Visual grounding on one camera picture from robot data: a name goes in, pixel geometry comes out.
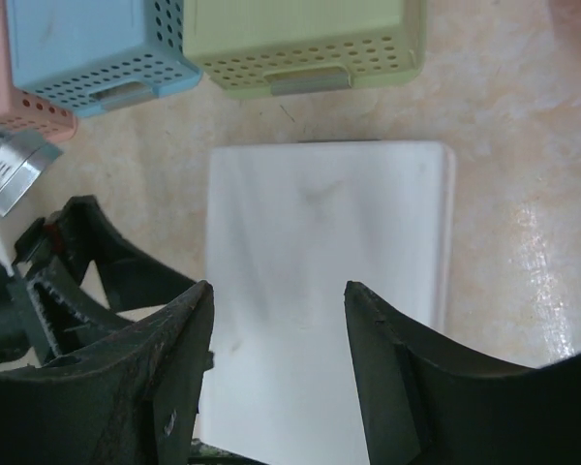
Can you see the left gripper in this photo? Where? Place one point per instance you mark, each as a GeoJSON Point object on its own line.
{"type": "Point", "coordinates": [83, 276]}

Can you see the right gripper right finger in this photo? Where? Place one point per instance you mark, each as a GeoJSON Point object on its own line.
{"type": "Point", "coordinates": [426, 399]}

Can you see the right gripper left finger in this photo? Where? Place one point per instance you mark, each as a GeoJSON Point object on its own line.
{"type": "Point", "coordinates": [130, 398]}

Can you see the pink perforated tray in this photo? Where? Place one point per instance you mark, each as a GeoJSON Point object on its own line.
{"type": "Point", "coordinates": [20, 110]}

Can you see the blue perforated tray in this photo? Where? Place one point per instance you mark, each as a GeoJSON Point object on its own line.
{"type": "Point", "coordinates": [92, 57]}

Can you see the white perforated tray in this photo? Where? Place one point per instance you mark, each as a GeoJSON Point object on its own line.
{"type": "Point", "coordinates": [288, 226]}

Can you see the light green perforated tray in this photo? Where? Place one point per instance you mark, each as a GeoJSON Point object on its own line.
{"type": "Point", "coordinates": [254, 49]}

